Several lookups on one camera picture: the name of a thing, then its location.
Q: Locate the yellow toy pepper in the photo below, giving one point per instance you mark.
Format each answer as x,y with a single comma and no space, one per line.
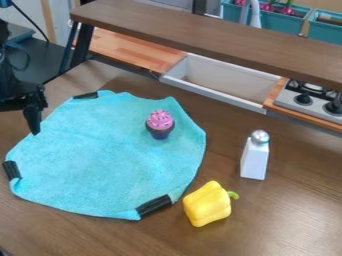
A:
207,204

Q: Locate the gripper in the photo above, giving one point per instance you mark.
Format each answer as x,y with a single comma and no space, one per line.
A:
36,99

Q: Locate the wooden shelf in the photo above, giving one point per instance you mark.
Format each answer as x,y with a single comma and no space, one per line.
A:
214,36

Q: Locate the white salt shaker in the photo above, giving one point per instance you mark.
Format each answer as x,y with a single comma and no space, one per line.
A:
254,160

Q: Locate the pink toy cupcake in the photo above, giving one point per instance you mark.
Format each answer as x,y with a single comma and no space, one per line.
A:
160,124

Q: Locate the teal bin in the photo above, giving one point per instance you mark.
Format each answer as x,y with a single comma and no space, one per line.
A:
271,18
326,28

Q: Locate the toy stove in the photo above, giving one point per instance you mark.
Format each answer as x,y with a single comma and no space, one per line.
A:
311,100

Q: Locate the turquoise cloth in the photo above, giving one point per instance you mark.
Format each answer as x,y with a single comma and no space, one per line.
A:
98,156

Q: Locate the toy sink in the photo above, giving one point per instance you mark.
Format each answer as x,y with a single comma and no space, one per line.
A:
222,80

